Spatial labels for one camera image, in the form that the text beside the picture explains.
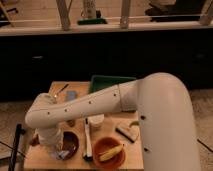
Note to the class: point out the white handled brush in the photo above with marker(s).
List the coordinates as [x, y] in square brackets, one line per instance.
[88, 155]

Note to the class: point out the yellow banana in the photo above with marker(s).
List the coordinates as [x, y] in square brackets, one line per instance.
[110, 153]

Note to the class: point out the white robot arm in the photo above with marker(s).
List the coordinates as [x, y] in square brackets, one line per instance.
[166, 118]

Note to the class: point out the dark purple bowl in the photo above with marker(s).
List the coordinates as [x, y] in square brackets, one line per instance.
[69, 142]

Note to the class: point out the black pole stand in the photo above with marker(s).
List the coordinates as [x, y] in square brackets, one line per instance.
[18, 133]

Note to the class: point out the green tray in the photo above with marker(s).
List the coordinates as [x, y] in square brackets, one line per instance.
[99, 82]

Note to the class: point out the orange bowl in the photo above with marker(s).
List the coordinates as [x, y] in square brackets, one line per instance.
[104, 144]

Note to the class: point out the metal spoon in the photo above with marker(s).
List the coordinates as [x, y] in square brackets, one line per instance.
[59, 91]

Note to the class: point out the white bottle on shelf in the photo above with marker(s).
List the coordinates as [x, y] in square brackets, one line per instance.
[89, 9]

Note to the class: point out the white cup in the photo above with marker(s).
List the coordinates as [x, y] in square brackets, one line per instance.
[96, 121]

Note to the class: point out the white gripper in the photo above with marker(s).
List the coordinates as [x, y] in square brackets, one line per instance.
[51, 138]

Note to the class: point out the blue small object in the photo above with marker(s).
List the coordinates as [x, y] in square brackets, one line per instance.
[71, 95]

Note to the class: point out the green plate on shelf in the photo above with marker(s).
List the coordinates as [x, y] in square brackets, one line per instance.
[92, 21]

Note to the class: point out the wooden block brush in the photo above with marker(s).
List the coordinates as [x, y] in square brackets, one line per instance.
[127, 132]

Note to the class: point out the green chili pepper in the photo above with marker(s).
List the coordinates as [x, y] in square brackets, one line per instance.
[134, 123]

